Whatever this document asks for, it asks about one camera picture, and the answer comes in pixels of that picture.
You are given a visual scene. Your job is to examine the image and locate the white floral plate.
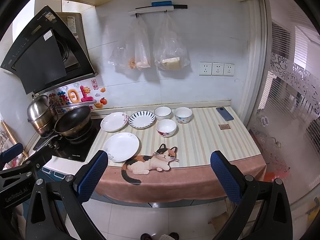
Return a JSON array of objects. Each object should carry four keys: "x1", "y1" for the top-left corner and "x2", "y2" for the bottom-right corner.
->
[{"x1": 100, "y1": 112, "x2": 129, "y2": 132}]

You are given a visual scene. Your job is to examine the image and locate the blue striped plate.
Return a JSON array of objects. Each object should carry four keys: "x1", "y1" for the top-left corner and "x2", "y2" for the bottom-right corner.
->
[{"x1": 129, "y1": 111, "x2": 156, "y2": 129}]

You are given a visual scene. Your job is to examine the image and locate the white bowl coloured spots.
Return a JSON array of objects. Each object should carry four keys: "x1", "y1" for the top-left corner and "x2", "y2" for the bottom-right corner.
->
[{"x1": 174, "y1": 107, "x2": 193, "y2": 124}]

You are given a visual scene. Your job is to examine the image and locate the white bowl dark rim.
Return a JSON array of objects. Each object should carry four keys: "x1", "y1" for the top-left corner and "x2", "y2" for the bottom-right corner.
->
[{"x1": 154, "y1": 106, "x2": 172, "y2": 121}]

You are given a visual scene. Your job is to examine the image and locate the wooden rolling pin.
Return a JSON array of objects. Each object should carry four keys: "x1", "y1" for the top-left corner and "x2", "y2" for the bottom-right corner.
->
[{"x1": 1, "y1": 120, "x2": 18, "y2": 145}]

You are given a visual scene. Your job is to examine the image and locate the black induction cooktop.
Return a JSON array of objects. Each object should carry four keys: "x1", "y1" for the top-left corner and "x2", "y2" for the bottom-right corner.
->
[{"x1": 45, "y1": 118, "x2": 102, "y2": 162}]

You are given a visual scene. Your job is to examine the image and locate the stainless steel pot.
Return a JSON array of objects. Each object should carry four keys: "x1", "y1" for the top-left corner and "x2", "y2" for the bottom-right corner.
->
[{"x1": 27, "y1": 95, "x2": 55, "y2": 135}]

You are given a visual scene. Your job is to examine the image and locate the plain white plate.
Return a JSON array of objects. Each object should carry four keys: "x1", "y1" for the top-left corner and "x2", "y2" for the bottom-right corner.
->
[{"x1": 103, "y1": 132, "x2": 140, "y2": 163}]

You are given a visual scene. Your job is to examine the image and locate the black frying pan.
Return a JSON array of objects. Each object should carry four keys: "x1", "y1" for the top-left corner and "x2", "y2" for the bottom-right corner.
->
[{"x1": 35, "y1": 105, "x2": 91, "y2": 152}]

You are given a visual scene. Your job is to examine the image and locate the small brown card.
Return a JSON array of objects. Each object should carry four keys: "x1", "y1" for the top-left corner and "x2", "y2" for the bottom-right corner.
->
[{"x1": 219, "y1": 124, "x2": 231, "y2": 131}]

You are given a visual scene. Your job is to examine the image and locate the blue smartphone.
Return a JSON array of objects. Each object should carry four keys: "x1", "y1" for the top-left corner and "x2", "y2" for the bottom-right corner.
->
[{"x1": 216, "y1": 107, "x2": 234, "y2": 121}]

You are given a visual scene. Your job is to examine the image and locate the striped cat tablecloth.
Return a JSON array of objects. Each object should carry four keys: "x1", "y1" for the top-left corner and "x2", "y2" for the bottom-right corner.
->
[{"x1": 95, "y1": 107, "x2": 266, "y2": 203}]

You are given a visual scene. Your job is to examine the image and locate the frosted glass sliding door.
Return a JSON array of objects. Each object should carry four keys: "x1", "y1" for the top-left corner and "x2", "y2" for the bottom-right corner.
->
[{"x1": 246, "y1": 0, "x2": 320, "y2": 205}]

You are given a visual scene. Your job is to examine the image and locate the white bowl pink flowers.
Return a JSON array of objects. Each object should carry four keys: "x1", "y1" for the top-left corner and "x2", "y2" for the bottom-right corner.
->
[{"x1": 156, "y1": 119, "x2": 177, "y2": 138}]

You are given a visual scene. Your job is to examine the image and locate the black range hood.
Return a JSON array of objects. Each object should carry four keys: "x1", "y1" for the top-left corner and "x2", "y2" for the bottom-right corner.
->
[{"x1": 1, "y1": 5, "x2": 97, "y2": 94}]

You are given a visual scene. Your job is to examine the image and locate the left plastic bag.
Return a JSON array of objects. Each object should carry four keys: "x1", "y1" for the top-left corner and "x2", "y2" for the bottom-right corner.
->
[{"x1": 108, "y1": 18, "x2": 137, "y2": 69}]

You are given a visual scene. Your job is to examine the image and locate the plastic bag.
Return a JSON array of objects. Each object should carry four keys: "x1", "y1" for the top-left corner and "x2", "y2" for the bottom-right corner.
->
[
  {"x1": 153, "y1": 12, "x2": 190, "y2": 70},
  {"x1": 134, "y1": 16, "x2": 151, "y2": 70},
  {"x1": 108, "y1": 18, "x2": 137, "y2": 69}
]

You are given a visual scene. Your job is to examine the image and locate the middle plastic bag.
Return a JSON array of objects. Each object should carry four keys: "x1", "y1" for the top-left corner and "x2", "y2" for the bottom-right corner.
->
[{"x1": 134, "y1": 16, "x2": 151, "y2": 70}]

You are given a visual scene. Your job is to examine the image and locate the right plastic bag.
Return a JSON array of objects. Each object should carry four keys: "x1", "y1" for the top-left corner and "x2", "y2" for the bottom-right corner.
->
[{"x1": 153, "y1": 12, "x2": 190, "y2": 70}]

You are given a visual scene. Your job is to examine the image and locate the colourful wall stickers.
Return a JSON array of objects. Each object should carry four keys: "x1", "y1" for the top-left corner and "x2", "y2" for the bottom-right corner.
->
[{"x1": 45, "y1": 76, "x2": 108, "y2": 114}]

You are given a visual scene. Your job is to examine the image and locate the triple wall socket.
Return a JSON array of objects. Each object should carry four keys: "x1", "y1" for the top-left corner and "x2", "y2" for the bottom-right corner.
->
[{"x1": 199, "y1": 62, "x2": 235, "y2": 76}]

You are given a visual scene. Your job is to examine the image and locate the white wall hook rail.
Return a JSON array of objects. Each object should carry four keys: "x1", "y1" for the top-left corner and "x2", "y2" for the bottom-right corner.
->
[{"x1": 128, "y1": 1, "x2": 188, "y2": 17}]

